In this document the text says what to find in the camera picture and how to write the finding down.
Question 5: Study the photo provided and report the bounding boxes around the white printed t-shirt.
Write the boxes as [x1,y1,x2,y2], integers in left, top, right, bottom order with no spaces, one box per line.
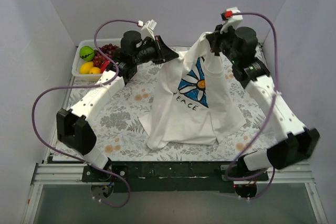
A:
[140,32,246,151]

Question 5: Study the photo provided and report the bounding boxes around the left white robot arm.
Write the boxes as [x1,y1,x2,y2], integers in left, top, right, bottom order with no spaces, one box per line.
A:
[56,30,179,182]

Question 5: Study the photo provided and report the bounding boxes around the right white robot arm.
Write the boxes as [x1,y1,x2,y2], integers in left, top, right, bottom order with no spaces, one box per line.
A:
[206,25,320,181]

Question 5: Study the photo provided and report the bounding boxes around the red toy dragon fruit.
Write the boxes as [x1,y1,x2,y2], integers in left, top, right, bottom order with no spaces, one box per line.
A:
[100,60,111,73]

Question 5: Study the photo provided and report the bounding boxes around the dark red toy grapes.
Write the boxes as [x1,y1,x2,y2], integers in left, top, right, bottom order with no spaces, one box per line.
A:
[92,44,119,68]

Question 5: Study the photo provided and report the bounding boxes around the yellow toy mango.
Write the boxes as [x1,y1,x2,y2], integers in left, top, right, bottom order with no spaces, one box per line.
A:
[88,67,101,74]

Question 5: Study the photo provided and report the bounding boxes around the green toy fruit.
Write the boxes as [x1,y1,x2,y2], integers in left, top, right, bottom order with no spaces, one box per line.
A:
[79,46,95,61]

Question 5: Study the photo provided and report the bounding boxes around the white plastic fruit basket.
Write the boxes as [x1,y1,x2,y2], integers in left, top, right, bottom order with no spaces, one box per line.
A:
[71,39,124,82]

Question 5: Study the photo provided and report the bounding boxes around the yellow toy lemon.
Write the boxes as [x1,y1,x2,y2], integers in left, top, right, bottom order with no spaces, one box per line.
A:
[79,61,94,74]

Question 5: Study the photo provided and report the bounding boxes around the floral patterned table mat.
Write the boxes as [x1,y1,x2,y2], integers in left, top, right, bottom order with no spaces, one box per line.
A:
[51,45,293,162]

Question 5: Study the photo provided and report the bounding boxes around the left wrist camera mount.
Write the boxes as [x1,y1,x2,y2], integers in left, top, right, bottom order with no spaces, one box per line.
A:
[138,19,157,39]

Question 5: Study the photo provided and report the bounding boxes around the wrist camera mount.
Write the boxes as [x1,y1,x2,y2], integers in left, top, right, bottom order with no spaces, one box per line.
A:
[138,19,157,39]
[220,7,243,34]

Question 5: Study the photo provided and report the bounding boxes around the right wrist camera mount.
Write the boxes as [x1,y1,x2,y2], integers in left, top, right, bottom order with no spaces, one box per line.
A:
[220,7,243,34]

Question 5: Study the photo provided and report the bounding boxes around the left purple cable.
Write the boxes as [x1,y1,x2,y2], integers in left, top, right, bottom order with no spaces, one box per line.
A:
[31,18,144,208]

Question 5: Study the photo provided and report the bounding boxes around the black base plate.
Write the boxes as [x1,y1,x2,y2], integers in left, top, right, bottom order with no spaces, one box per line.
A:
[81,160,270,193]

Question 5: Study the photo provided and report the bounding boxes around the aluminium frame rail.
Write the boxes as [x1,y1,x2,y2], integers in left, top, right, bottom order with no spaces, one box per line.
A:
[31,162,315,185]

